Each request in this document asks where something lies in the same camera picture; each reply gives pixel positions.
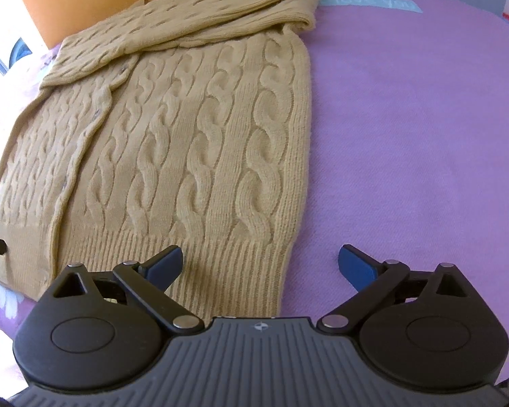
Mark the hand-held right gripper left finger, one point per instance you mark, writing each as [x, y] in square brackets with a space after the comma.
[166, 268]

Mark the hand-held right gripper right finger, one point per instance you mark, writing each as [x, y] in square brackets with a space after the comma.
[356, 268]

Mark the purple printed blanket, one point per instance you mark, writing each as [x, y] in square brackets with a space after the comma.
[407, 144]

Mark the white washing machine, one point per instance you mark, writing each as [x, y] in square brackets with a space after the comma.
[19, 48]

